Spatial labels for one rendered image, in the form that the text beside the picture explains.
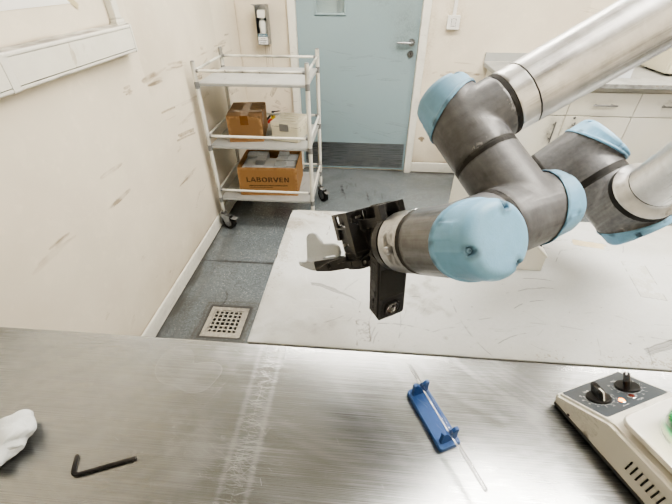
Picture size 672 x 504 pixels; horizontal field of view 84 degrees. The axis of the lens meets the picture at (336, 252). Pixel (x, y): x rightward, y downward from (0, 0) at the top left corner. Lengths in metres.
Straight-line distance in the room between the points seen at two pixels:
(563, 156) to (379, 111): 2.48
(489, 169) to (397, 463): 0.41
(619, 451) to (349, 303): 0.47
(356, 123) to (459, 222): 3.01
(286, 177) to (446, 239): 2.21
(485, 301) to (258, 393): 0.49
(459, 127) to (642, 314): 0.64
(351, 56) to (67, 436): 2.92
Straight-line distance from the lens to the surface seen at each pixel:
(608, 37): 0.53
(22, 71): 1.43
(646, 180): 0.84
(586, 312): 0.91
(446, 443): 0.62
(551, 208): 0.43
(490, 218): 0.34
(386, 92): 3.25
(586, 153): 0.92
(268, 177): 2.53
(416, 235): 0.37
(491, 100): 0.47
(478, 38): 3.28
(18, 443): 0.73
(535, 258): 0.95
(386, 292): 0.51
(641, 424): 0.65
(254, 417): 0.64
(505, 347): 0.77
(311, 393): 0.65
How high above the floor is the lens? 1.45
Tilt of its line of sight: 37 degrees down
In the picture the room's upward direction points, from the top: straight up
